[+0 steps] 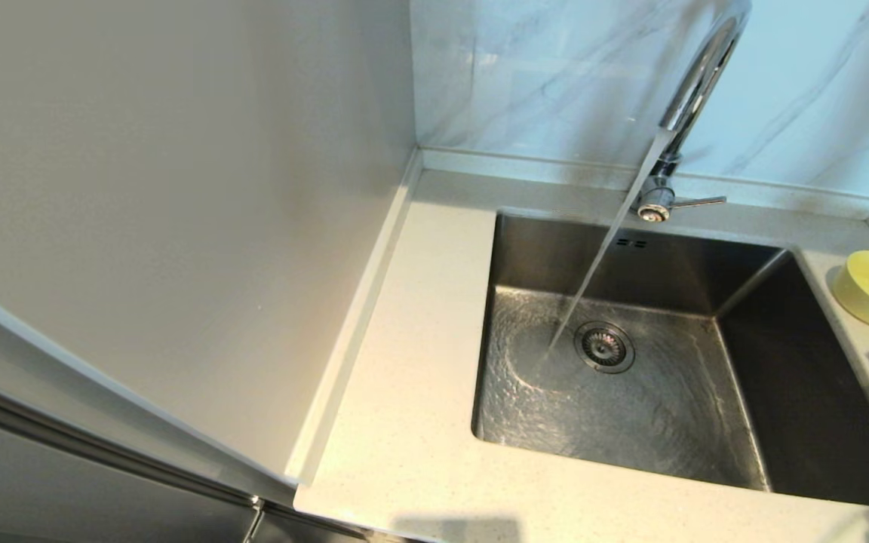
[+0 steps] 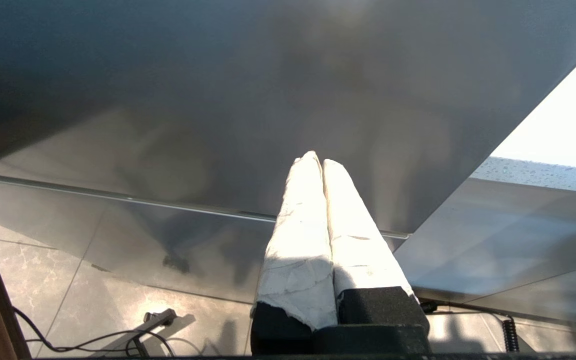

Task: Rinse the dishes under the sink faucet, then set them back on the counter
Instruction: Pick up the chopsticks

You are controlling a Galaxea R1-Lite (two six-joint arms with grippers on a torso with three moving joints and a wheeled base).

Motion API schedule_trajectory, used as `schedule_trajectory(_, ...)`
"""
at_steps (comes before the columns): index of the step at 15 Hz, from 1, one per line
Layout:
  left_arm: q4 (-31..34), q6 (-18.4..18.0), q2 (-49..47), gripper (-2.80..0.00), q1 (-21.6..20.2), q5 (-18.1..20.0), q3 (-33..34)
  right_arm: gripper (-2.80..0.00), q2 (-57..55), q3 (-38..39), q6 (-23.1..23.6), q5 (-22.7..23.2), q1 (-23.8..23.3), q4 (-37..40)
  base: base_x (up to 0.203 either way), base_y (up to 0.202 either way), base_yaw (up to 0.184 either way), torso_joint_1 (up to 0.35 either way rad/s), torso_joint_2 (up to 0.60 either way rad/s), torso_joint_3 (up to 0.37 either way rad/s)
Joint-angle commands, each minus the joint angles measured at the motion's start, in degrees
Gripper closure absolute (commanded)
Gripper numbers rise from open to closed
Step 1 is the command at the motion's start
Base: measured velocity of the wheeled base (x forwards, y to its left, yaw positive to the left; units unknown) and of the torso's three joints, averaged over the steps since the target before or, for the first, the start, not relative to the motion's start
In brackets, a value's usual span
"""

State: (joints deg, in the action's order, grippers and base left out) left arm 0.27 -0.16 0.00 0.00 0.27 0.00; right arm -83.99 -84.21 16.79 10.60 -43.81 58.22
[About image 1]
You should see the water stream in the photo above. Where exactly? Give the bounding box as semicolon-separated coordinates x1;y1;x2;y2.
546;128;677;355

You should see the round metal drain strainer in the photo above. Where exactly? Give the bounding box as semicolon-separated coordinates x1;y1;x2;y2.
574;321;636;375

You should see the chrome bar door handle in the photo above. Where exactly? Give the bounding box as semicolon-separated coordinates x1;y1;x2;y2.
0;366;371;543

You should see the chrome gooseneck faucet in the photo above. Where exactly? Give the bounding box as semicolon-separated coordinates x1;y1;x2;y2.
634;0;752;224

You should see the stainless steel sink basin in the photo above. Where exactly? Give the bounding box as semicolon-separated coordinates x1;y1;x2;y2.
471;211;869;508

